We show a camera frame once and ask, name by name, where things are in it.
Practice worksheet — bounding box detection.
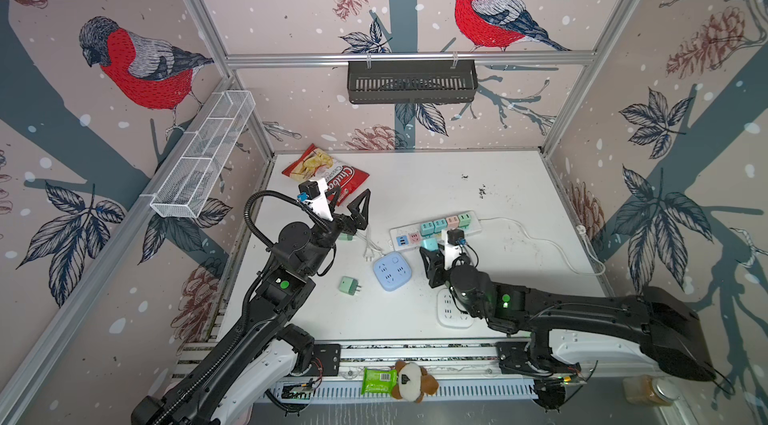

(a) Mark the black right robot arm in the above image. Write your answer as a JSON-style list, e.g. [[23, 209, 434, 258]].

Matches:
[[419, 248, 717, 382]]

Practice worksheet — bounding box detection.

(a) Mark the glass jar with lid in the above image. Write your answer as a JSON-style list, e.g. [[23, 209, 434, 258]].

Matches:
[[622, 375, 682, 406]]

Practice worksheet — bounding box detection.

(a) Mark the teal plug adapter front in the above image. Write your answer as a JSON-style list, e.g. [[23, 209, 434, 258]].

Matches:
[[421, 237, 439, 251]]

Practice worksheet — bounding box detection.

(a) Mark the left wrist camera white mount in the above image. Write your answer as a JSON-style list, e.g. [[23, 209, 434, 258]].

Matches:
[[297, 178, 333, 221]]

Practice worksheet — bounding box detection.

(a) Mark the teal plug adapter pair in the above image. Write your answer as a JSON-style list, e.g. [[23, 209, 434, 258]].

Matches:
[[420, 221, 435, 237], [432, 218, 448, 234]]

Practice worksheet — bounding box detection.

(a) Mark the white multicolour power strip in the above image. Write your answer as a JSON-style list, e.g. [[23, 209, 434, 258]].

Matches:
[[389, 211, 482, 252]]

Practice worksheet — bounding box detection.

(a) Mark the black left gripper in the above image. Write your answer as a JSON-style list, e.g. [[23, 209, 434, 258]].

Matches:
[[304, 184, 368, 277]]

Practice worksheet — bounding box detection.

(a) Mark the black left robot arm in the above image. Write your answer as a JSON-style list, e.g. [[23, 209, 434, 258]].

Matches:
[[131, 182, 371, 424]]

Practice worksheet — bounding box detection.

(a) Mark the blue square socket cube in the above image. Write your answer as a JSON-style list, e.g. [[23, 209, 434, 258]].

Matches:
[[373, 252, 412, 292]]

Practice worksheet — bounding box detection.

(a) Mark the pink plug adapter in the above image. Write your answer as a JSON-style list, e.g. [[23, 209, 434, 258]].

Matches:
[[445, 215, 460, 230]]

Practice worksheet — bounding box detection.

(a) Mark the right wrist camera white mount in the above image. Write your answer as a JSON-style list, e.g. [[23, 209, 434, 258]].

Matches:
[[441, 228, 471, 270]]

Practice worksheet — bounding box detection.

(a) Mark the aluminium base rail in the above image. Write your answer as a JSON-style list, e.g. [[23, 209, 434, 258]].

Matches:
[[173, 337, 673, 405]]

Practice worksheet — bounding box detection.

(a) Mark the white square socket cube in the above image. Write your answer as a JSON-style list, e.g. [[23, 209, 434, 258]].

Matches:
[[436, 288, 474, 329]]

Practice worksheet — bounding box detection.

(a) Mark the white cable of blue cube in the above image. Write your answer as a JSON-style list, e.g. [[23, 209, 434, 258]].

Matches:
[[356, 229, 386, 263]]

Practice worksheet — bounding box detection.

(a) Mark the green wet wipes pack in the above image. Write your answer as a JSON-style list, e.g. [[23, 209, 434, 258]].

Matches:
[[361, 368, 398, 395]]

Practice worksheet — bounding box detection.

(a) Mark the black hanging wall basket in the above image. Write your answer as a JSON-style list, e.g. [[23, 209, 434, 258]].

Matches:
[[347, 60, 479, 105]]

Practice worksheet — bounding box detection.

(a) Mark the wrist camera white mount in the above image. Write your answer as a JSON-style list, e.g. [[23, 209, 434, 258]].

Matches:
[[441, 228, 471, 270], [297, 178, 333, 221]]

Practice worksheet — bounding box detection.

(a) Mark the white wire mesh shelf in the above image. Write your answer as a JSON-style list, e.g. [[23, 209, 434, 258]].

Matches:
[[150, 90, 255, 219]]

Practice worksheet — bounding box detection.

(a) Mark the brown plush dog toy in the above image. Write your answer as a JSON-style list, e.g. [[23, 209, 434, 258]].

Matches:
[[390, 360, 439, 403]]

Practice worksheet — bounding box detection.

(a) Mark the red Chuba chips bag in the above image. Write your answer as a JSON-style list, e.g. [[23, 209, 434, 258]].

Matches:
[[282, 144, 369, 205]]

